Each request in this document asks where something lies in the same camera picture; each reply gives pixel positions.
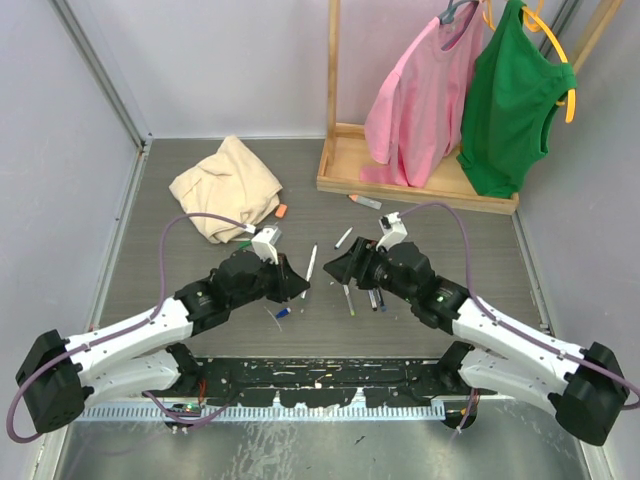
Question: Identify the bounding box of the white marker dark green end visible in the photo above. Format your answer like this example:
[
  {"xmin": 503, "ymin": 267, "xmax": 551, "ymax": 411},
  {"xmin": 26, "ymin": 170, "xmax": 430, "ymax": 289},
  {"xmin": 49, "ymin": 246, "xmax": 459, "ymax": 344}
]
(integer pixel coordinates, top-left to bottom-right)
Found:
[{"xmin": 300, "ymin": 242, "xmax": 318, "ymax": 300}]

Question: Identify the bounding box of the grey clothes hanger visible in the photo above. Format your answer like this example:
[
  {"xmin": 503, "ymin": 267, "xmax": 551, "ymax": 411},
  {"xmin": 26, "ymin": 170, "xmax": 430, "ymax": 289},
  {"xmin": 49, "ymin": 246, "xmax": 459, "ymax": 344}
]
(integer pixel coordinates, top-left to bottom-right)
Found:
[{"xmin": 438, "ymin": 0, "xmax": 479, "ymax": 26}]

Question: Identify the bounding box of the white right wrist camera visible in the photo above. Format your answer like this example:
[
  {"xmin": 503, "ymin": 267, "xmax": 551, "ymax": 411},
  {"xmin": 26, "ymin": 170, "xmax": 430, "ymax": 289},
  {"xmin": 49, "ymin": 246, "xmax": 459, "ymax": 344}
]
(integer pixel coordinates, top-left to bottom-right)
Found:
[{"xmin": 376, "ymin": 212, "xmax": 408, "ymax": 251}]

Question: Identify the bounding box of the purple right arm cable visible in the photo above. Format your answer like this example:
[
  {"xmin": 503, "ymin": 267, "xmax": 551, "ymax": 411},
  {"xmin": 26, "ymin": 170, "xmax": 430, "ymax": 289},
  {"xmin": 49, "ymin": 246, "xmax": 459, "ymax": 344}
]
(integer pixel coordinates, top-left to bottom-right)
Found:
[{"xmin": 397, "ymin": 202, "xmax": 640, "ymax": 431}]

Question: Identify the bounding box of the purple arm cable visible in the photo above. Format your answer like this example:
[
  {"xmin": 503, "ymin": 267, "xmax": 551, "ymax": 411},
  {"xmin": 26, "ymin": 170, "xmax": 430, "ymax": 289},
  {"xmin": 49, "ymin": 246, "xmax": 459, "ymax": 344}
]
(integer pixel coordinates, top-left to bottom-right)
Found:
[
  {"xmin": 397, "ymin": 202, "xmax": 640, "ymax": 431},
  {"xmin": 8, "ymin": 212, "xmax": 256, "ymax": 445}
]

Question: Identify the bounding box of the white marker lime end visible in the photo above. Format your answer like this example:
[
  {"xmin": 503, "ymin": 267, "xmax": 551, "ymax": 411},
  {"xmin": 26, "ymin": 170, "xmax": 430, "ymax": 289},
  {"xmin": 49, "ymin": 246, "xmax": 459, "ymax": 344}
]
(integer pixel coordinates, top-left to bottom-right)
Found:
[{"xmin": 343, "ymin": 285, "xmax": 356, "ymax": 317}]

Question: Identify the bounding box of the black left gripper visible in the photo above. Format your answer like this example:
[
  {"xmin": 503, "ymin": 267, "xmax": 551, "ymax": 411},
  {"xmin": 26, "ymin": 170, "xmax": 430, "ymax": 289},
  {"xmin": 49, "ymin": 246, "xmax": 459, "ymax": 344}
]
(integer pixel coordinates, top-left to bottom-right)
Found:
[{"xmin": 229, "ymin": 251, "xmax": 308, "ymax": 310}]

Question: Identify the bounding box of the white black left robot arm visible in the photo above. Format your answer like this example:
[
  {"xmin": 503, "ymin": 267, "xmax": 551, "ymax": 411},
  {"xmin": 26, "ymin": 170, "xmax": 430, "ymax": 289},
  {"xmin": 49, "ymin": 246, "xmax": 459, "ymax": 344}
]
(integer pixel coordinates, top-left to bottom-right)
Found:
[{"xmin": 16, "ymin": 251, "xmax": 310, "ymax": 434}]

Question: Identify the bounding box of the beige cloth bag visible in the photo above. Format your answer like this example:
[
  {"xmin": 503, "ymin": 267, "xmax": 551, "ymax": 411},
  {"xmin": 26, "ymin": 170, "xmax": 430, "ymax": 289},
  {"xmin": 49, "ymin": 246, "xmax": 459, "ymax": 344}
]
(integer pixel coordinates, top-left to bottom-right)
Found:
[{"xmin": 169, "ymin": 136, "xmax": 282, "ymax": 244}]

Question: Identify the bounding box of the grey highlighter orange tip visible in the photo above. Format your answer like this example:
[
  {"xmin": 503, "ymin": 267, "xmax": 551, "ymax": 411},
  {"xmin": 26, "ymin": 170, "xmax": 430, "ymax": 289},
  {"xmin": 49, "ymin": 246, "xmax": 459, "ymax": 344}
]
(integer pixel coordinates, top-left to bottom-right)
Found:
[{"xmin": 348, "ymin": 194, "xmax": 382, "ymax": 210}]

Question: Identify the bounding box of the yellow clothes hanger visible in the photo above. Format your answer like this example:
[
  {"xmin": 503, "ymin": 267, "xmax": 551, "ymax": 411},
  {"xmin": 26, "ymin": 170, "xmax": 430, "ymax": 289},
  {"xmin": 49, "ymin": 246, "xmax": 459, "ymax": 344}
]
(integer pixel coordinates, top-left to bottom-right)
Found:
[{"xmin": 462, "ymin": 1, "xmax": 576, "ymax": 137}]

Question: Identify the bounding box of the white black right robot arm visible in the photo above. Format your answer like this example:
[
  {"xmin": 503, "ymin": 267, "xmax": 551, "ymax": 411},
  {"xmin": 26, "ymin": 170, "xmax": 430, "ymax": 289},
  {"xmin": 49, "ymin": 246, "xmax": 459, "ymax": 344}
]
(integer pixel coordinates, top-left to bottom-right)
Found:
[{"xmin": 323, "ymin": 238, "xmax": 630, "ymax": 446}]

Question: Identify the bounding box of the aluminium frame rail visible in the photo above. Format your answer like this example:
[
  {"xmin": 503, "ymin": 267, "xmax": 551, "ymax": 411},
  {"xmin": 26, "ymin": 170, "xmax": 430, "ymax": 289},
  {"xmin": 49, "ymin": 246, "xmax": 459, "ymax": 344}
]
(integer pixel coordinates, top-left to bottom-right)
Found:
[{"xmin": 47, "ymin": 0, "xmax": 154, "ymax": 151}]

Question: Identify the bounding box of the white marker blue end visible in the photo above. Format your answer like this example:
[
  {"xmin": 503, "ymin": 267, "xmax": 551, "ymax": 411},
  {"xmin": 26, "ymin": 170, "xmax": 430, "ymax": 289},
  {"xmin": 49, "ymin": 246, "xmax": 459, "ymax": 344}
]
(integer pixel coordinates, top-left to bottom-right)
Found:
[{"xmin": 334, "ymin": 226, "xmax": 353, "ymax": 250}]

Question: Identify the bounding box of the white marker black end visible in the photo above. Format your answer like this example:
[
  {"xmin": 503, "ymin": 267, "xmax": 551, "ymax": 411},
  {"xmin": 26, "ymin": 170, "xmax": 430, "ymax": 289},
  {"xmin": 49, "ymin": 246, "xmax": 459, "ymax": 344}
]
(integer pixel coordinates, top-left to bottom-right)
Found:
[{"xmin": 367, "ymin": 290, "xmax": 378, "ymax": 311}]

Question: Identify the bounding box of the green tank top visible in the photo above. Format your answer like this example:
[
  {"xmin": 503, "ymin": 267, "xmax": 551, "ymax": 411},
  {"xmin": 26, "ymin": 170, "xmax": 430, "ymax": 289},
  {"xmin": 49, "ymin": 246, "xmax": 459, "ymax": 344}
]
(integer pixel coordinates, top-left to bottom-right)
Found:
[{"xmin": 457, "ymin": 1, "xmax": 577, "ymax": 199}]

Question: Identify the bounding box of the orange highlighter cap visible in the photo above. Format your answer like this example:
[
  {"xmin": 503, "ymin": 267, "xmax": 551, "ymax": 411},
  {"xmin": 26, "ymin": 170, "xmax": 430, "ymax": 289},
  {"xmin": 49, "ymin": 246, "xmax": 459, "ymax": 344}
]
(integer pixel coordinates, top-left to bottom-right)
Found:
[{"xmin": 275, "ymin": 204, "xmax": 288, "ymax": 218}]

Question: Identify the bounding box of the small blue pen cap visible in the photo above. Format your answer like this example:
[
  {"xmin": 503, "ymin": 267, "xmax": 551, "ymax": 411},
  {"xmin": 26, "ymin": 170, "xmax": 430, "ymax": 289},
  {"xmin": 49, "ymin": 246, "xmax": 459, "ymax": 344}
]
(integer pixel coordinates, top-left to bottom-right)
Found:
[{"xmin": 275, "ymin": 308, "xmax": 291, "ymax": 319}]

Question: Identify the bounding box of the wooden clothes rack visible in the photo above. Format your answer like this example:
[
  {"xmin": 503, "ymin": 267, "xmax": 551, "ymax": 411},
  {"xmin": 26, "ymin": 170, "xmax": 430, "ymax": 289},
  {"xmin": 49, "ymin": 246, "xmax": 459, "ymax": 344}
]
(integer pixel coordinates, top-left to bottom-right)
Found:
[{"xmin": 316, "ymin": 1, "xmax": 620, "ymax": 215}]

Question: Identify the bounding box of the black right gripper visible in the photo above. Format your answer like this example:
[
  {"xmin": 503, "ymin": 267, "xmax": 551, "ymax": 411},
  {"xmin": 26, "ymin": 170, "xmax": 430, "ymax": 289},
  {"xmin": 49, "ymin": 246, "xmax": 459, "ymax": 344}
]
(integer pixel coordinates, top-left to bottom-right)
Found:
[{"xmin": 324, "ymin": 235, "xmax": 416, "ymax": 303}]

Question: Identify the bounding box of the pink t-shirt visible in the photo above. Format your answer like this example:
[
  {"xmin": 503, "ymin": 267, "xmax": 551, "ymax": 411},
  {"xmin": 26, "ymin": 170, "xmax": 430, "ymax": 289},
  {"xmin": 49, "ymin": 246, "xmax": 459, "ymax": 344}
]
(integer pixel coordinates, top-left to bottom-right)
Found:
[{"xmin": 360, "ymin": 3, "xmax": 484, "ymax": 188}]

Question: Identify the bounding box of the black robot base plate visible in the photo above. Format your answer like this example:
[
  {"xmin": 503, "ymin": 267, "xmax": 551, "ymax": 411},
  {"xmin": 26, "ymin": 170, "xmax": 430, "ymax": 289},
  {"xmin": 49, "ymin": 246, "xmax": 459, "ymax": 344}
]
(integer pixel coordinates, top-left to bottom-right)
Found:
[{"xmin": 156, "ymin": 358, "xmax": 471, "ymax": 408}]

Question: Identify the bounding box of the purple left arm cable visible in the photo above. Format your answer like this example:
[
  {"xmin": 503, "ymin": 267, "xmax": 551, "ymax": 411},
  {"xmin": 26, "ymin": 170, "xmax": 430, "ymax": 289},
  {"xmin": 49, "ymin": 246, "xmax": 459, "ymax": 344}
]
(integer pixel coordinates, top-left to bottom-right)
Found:
[{"xmin": 8, "ymin": 212, "xmax": 256, "ymax": 445}]

